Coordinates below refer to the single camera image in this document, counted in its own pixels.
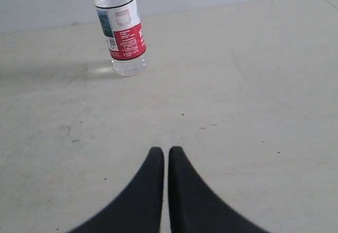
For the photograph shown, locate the clear plastic water bottle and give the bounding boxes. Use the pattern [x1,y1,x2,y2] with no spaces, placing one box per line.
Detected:
[94,0,147,76]

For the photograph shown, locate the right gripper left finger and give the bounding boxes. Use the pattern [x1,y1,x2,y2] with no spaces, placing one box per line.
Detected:
[71,147,164,233]

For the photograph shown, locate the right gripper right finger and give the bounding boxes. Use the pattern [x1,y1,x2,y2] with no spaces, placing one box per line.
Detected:
[168,146,266,232]

